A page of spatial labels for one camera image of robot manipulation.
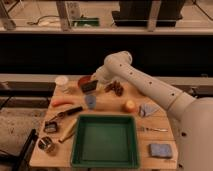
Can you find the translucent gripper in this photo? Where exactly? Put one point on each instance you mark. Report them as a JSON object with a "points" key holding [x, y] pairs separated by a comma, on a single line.
{"points": [[100, 82]]}

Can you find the black eraser block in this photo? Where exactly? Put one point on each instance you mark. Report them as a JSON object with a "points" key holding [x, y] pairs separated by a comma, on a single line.
{"points": [[89, 86]]}

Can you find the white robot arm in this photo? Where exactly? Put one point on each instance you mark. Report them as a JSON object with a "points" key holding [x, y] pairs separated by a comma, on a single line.
{"points": [[195, 115]]}

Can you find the blue plastic cup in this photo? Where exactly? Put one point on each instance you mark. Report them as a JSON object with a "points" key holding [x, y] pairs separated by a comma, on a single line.
{"points": [[90, 101]]}

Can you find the white paper cup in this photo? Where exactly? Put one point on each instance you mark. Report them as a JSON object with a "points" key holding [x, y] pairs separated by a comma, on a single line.
{"points": [[62, 82]]}

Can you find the small metal cup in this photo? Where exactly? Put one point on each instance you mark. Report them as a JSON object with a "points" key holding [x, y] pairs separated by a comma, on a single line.
{"points": [[46, 144]]}

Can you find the red bowl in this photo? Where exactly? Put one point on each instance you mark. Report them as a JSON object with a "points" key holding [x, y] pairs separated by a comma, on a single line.
{"points": [[83, 80]]}

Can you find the yellow apple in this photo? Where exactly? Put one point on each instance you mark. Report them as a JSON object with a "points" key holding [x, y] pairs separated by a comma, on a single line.
{"points": [[130, 106]]}

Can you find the grey crumpled cloth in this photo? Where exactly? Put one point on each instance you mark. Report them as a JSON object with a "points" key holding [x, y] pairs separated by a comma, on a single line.
{"points": [[146, 109]]}

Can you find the orange carrot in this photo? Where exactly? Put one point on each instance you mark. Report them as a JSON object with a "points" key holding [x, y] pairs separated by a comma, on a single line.
{"points": [[60, 102]]}

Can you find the yellow banana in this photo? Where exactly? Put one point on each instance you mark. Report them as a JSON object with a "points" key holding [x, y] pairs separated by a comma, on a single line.
{"points": [[67, 130]]}

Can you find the green plastic tray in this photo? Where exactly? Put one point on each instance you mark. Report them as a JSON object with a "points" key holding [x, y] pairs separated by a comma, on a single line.
{"points": [[105, 141]]}

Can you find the black metal clip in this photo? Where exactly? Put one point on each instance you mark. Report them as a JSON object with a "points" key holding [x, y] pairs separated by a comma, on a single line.
{"points": [[51, 127]]}

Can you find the silver fork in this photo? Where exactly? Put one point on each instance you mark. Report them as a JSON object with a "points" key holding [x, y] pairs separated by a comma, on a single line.
{"points": [[152, 129]]}

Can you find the blue sponge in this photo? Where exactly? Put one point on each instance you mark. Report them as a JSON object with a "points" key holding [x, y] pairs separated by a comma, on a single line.
{"points": [[160, 150]]}

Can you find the black chair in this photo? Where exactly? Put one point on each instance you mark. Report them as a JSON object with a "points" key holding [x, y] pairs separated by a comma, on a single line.
{"points": [[32, 138]]}

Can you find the black handled knife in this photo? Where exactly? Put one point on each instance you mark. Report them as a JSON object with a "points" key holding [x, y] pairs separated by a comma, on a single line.
{"points": [[67, 113]]}

